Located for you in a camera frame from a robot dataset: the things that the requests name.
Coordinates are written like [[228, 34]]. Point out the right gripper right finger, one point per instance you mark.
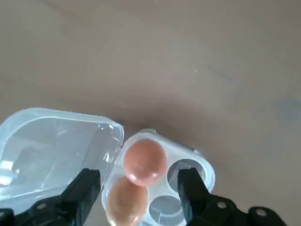
[[200, 204]]

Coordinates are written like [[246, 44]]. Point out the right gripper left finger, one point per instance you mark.
[[70, 200]]

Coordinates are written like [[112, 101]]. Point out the brown egg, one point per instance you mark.
[[145, 162], [127, 202]]

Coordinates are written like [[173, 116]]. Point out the transparent four-slot egg tray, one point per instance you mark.
[[58, 153]]

